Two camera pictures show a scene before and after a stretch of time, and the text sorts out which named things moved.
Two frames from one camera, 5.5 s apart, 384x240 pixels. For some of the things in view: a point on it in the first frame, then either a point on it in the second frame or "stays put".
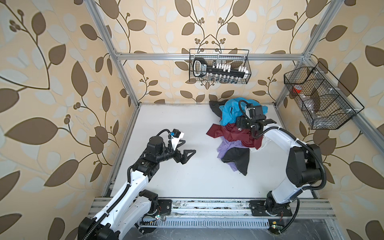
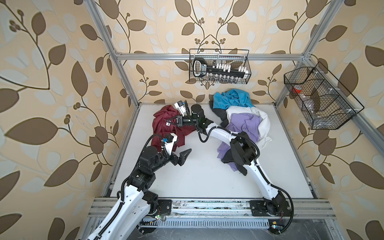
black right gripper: [242, 119] to [180, 121]
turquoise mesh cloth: [236, 108] to [231, 97]
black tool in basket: [200, 69] stays put
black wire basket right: [324, 107] stays put
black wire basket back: [219, 66] stays put
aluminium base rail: [221, 213] stays put
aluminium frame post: [104, 29] stays put
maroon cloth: [231, 132] to [174, 135]
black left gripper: [183, 159] stays put
